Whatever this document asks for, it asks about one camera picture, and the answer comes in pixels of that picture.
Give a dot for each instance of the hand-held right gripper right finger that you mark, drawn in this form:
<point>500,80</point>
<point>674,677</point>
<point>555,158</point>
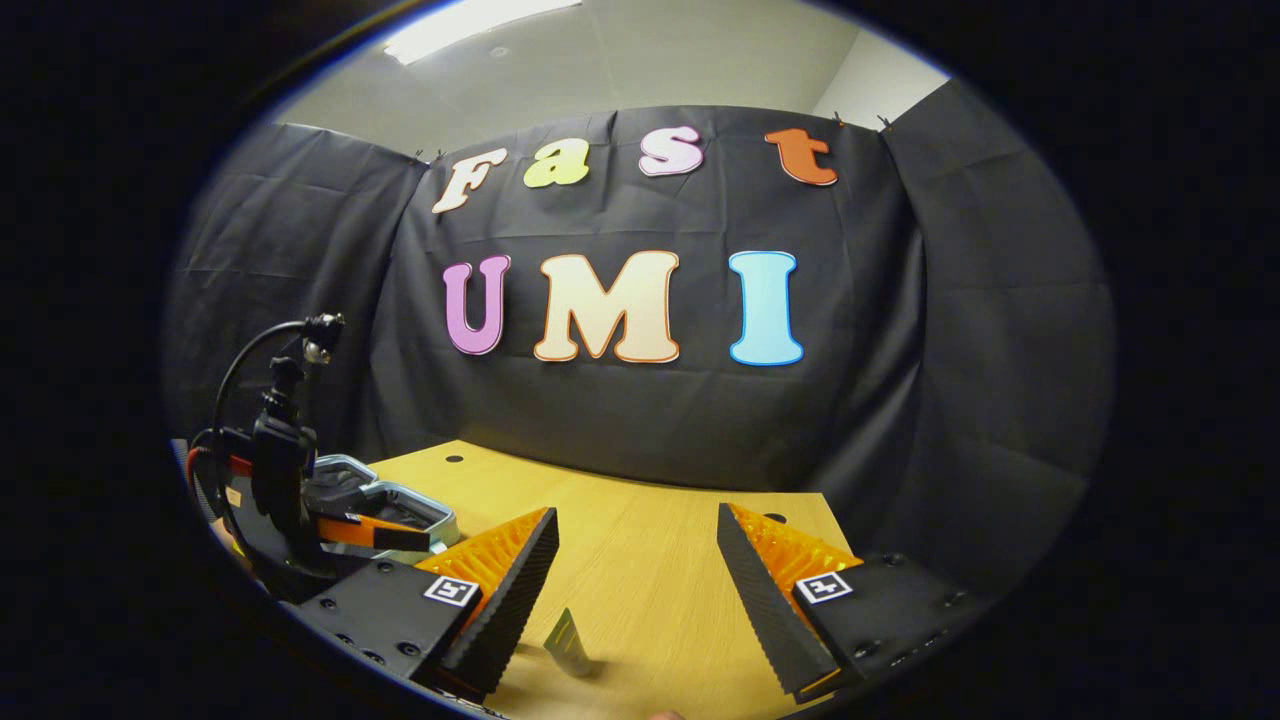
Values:
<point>765,600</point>

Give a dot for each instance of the black backdrop cloth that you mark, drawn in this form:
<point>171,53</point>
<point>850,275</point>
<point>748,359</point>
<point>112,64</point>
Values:
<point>900,350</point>

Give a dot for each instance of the large white green tube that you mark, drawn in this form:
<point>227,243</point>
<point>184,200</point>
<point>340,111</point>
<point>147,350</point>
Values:
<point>568,642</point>

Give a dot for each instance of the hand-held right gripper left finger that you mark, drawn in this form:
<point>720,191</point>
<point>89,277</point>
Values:
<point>510,600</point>

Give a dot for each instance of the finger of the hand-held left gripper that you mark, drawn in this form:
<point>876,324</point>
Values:
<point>385,538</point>

